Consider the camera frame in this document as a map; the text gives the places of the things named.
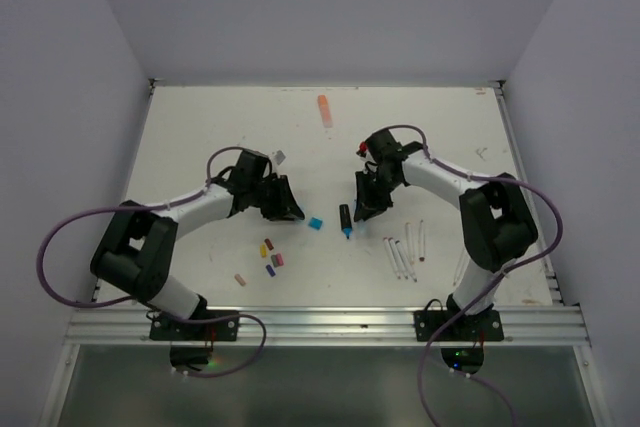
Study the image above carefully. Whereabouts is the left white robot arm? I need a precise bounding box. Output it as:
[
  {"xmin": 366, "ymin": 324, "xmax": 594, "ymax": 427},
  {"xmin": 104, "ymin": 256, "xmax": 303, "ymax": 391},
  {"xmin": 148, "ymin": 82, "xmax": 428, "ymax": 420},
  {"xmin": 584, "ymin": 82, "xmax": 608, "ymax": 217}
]
[{"xmin": 90, "ymin": 147, "xmax": 305, "ymax": 340}]

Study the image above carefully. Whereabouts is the brown capped pen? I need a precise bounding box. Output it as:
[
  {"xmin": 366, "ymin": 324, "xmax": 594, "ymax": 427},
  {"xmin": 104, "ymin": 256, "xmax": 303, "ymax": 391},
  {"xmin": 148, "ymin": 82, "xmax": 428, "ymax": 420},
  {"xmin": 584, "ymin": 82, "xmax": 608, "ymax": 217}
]
[{"xmin": 418, "ymin": 220, "xmax": 426, "ymax": 262}]

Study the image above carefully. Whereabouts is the orange highlighter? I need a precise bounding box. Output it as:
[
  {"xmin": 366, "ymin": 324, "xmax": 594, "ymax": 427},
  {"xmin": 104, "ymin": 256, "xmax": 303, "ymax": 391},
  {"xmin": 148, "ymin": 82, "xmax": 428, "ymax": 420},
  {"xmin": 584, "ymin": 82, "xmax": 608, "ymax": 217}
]
[{"xmin": 317, "ymin": 95, "xmax": 333, "ymax": 128}]

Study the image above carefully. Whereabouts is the grey pen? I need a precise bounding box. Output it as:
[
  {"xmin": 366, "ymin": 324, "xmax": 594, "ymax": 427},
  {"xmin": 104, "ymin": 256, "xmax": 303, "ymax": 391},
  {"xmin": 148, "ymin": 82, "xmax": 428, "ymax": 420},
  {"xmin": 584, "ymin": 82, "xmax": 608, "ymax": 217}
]
[{"xmin": 389, "ymin": 238, "xmax": 409, "ymax": 279}]

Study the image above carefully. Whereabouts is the aluminium mounting rail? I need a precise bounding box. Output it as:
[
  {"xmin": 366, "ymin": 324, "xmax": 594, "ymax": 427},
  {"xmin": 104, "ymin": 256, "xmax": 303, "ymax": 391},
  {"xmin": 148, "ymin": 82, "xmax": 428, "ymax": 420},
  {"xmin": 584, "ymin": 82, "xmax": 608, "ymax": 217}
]
[{"xmin": 64, "ymin": 305, "xmax": 590, "ymax": 347}]

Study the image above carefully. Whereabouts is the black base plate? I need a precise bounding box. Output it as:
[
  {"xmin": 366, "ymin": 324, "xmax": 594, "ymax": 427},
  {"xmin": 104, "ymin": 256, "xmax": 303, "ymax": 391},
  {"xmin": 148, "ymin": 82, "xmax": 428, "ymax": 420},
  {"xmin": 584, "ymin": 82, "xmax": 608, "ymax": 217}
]
[
  {"xmin": 413, "ymin": 309, "xmax": 505, "ymax": 342},
  {"xmin": 147, "ymin": 310, "xmax": 239, "ymax": 343}
]

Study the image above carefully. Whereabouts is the blue pen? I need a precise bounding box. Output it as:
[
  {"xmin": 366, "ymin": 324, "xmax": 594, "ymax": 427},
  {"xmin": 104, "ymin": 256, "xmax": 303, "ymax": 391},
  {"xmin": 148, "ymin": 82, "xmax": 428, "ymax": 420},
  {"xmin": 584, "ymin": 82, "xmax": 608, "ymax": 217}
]
[{"xmin": 395, "ymin": 240, "xmax": 417, "ymax": 282}]

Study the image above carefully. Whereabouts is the yellow capped pen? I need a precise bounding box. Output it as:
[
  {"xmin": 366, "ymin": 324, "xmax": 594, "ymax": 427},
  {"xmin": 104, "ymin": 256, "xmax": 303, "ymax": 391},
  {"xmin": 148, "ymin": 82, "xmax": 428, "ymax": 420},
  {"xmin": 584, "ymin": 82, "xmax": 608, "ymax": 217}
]
[{"xmin": 405, "ymin": 222, "xmax": 415, "ymax": 265}]

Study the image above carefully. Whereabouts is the black blue highlighter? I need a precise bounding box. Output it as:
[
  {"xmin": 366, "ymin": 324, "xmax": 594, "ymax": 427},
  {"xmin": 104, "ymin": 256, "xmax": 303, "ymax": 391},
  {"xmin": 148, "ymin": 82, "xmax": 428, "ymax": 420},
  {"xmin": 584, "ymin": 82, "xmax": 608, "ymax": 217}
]
[{"xmin": 339, "ymin": 204, "xmax": 353, "ymax": 239}]

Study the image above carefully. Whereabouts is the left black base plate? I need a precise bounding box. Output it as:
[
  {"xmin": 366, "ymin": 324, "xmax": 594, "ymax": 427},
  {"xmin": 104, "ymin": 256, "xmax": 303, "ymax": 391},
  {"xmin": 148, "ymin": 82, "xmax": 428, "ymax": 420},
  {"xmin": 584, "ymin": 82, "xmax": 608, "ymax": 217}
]
[{"xmin": 147, "ymin": 310, "xmax": 239, "ymax": 343}]

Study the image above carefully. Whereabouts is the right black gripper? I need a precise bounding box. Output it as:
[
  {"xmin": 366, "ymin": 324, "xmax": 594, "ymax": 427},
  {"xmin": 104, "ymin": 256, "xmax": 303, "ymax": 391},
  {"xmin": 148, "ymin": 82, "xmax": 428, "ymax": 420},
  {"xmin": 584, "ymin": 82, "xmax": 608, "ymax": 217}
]
[{"xmin": 356, "ymin": 167, "xmax": 400, "ymax": 220}]

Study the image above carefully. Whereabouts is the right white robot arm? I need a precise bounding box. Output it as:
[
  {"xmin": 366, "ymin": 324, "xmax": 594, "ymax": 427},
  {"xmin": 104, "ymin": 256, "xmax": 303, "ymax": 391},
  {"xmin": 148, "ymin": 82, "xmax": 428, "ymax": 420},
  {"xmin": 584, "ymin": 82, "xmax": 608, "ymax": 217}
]
[{"xmin": 354, "ymin": 128, "xmax": 538, "ymax": 340}]

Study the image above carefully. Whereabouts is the peach capped pen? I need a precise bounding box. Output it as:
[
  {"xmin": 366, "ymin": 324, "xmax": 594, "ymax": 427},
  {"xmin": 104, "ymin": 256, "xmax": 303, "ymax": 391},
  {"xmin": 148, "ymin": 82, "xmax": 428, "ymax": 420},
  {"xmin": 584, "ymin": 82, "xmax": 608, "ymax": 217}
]
[{"xmin": 452, "ymin": 250, "xmax": 468, "ymax": 287}]

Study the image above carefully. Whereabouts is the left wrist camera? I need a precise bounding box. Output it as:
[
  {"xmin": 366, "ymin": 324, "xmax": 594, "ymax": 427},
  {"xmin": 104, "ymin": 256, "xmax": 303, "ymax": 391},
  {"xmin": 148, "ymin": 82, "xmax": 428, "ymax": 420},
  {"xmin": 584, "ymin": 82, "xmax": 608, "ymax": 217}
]
[{"xmin": 271, "ymin": 150, "xmax": 286, "ymax": 165}]

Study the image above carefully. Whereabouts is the pink pen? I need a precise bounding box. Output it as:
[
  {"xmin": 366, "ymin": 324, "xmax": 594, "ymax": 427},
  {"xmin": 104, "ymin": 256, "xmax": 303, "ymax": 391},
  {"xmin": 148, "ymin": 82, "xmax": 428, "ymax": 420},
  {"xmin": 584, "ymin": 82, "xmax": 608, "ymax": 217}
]
[{"xmin": 383, "ymin": 237, "xmax": 402, "ymax": 280}]

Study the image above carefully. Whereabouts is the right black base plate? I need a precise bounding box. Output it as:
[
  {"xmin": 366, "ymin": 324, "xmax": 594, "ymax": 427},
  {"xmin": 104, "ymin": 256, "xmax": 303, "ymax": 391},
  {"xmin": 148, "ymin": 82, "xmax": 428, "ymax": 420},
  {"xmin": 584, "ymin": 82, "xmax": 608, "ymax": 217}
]
[{"xmin": 413, "ymin": 309, "xmax": 505, "ymax": 342}]

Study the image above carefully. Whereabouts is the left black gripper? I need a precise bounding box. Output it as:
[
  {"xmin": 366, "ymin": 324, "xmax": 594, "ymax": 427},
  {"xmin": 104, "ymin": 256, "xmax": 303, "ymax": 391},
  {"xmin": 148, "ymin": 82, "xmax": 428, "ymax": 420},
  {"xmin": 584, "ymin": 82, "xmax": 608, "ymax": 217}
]
[{"xmin": 249, "ymin": 173, "xmax": 304, "ymax": 221}]

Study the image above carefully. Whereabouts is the peach pen cap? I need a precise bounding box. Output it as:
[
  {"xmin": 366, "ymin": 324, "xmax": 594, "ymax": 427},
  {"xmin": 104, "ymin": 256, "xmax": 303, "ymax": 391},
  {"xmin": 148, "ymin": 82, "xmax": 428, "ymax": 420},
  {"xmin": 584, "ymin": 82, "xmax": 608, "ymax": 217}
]
[{"xmin": 234, "ymin": 274, "xmax": 246, "ymax": 287}]

